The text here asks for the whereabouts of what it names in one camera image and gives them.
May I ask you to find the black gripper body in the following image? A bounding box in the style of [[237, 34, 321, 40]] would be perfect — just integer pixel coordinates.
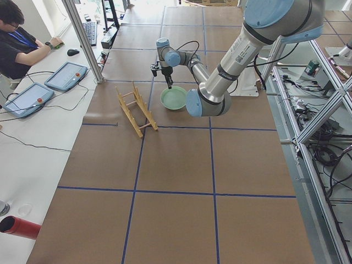
[[161, 66, 173, 80]]

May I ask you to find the light green round plate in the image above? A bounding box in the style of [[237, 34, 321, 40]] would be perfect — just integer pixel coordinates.
[[160, 86, 187, 110]]

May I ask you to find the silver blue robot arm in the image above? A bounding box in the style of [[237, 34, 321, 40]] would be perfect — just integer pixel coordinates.
[[150, 1, 326, 117]]

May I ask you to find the wooden dish rack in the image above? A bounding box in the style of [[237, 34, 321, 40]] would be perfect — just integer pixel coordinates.
[[115, 82, 158, 138]]

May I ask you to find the black keyboard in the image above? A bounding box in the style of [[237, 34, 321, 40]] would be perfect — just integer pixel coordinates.
[[82, 21, 97, 46]]

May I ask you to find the black computer mouse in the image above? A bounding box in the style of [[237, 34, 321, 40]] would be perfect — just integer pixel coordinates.
[[67, 49, 80, 57]]

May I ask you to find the far teach pendant tablet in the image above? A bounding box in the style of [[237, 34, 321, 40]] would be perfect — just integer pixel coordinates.
[[44, 62, 88, 92]]

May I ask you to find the teach pendant tablet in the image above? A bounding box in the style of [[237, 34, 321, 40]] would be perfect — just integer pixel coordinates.
[[44, 62, 88, 92], [3, 82, 54, 118]]

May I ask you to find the green power supply box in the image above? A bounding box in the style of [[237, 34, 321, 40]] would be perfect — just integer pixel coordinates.
[[305, 59, 320, 76]]

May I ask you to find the near teach pendant tablet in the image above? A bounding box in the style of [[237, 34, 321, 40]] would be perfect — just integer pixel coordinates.
[[3, 82, 54, 118]]

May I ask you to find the person in black shirt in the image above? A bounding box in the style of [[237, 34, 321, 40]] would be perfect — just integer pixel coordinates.
[[1, 1, 64, 80]]

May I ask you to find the clear plastic lid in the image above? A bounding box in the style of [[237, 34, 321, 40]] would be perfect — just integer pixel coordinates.
[[18, 203, 32, 217]]

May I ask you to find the red cylinder tube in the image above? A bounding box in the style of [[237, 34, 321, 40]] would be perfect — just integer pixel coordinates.
[[1, 216, 41, 240]]

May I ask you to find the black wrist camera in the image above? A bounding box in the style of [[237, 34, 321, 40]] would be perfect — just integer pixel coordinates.
[[150, 61, 162, 77]]

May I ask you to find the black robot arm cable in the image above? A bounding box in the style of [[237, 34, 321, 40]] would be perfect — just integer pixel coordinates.
[[175, 40, 200, 56]]

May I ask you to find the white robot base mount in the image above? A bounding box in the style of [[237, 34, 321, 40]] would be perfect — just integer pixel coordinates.
[[228, 67, 259, 97]]

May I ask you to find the aluminium frame post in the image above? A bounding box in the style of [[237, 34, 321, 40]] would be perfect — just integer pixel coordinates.
[[62, 0, 104, 84]]

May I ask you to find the aluminium frame rail right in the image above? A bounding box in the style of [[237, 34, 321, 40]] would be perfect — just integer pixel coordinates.
[[263, 34, 351, 263]]

